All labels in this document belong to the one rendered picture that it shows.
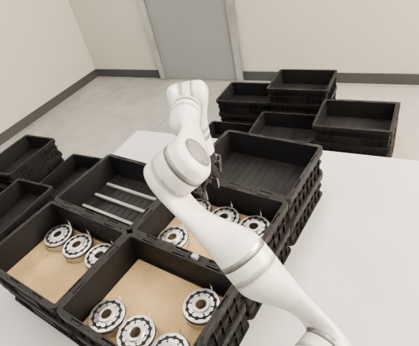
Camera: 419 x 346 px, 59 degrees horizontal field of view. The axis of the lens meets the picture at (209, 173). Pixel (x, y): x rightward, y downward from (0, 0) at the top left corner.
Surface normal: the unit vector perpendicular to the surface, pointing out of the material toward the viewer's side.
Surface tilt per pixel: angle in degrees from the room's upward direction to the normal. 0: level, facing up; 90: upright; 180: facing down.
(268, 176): 0
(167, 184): 76
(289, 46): 90
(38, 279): 0
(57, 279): 0
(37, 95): 90
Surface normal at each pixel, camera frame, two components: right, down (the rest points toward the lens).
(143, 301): -0.19, -0.77
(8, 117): 0.88, 0.14
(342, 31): -0.44, 0.62
